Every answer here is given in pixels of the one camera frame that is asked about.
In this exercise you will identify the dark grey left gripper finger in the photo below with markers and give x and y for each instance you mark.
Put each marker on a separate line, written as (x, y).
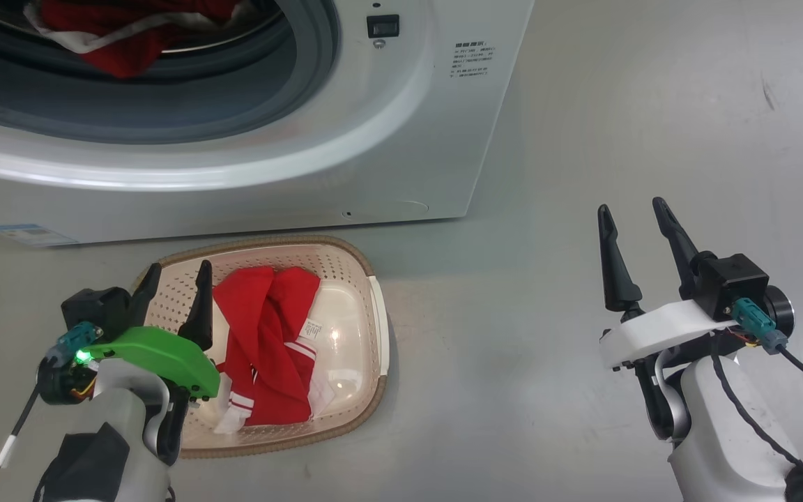
(145, 300)
(199, 314)

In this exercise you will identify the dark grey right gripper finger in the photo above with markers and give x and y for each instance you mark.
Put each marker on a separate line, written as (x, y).
(616, 279)
(680, 244)

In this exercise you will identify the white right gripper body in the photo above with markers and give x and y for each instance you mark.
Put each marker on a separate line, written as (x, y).
(659, 331)

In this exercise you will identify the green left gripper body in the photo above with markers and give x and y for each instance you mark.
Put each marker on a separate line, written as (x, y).
(157, 352)

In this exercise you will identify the red garment white trim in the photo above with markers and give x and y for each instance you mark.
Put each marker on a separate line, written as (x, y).
(269, 362)
(129, 42)

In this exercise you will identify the beige perforated laundry basket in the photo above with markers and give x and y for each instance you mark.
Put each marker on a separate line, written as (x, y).
(353, 328)

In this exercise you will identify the grey rubber door gasket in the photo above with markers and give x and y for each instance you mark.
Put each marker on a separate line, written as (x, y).
(234, 97)

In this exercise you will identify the white washing machine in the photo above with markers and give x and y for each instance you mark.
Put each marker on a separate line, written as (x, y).
(387, 139)

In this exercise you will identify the black door lock socket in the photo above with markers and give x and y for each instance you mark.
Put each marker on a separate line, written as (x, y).
(383, 26)

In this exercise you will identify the blue white energy sticker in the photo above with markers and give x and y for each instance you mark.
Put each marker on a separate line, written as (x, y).
(28, 235)

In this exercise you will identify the printed text label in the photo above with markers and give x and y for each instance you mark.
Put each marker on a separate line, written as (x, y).
(472, 59)

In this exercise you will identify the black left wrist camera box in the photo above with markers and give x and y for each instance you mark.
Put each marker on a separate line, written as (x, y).
(98, 307)

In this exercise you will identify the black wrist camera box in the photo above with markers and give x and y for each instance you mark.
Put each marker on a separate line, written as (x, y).
(732, 282)
(98, 307)

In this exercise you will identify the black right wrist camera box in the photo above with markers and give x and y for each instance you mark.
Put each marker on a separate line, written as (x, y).
(732, 282)

